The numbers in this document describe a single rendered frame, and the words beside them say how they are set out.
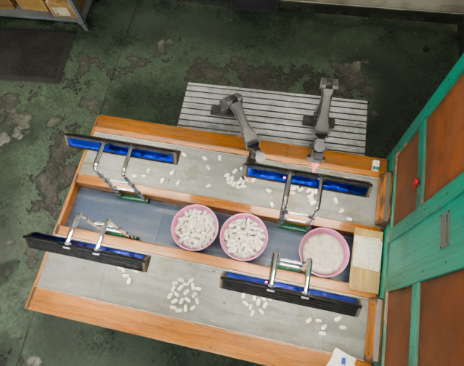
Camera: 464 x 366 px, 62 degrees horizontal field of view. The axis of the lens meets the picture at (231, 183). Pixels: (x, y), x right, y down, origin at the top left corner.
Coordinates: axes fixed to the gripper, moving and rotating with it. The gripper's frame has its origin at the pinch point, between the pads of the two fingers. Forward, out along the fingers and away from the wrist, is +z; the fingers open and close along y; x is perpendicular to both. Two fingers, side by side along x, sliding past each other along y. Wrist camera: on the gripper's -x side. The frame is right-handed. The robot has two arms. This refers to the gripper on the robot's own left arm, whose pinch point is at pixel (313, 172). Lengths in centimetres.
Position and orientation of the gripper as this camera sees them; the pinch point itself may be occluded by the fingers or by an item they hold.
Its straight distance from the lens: 223.3
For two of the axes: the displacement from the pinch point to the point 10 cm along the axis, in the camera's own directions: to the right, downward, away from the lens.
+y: 9.8, 1.7, -1.3
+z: -1.2, 9.3, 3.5
